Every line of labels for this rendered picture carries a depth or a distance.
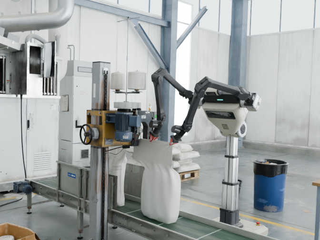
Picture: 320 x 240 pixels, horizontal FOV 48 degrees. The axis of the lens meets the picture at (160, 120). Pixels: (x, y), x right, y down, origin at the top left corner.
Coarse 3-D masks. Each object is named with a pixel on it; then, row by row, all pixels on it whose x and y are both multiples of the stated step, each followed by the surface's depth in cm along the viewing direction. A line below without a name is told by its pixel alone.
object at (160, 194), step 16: (144, 144) 338; (160, 144) 323; (144, 160) 338; (160, 160) 324; (144, 176) 330; (160, 176) 315; (176, 176) 314; (144, 192) 329; (160, 192) 314; (176, 192) 311; (144, 208) 330; (160, 208) 314; (176, 208) 312
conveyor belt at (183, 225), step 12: (36, 180) 460; (48, 180) 462; (132, 204) 367; (144, 216) 331; (180, 216) 334; (168, 228) 302; (180, 228) 302; (192, 228) 303; (204, 228) 304; (216, 228) 305
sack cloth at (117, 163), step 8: (112, 152) 366; (120, 152) 359; (112, 160) 358; (120, 160) 357; (112, 168) 358; (120, 168) 360; (120, 176) 361; (120, 184) 362; (120, 192) 362; (120, 200) 362
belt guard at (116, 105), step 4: (116, 104) 301; (120, 104) 299; (124, 104) 299; (128, 104) 300; (132, 104) 302; (136, 104) 316; (140, 104) 343; (120, 108) 299; (124, 108) 299; (128, 108) 300; (132, 108) 303; (136, 108) 316
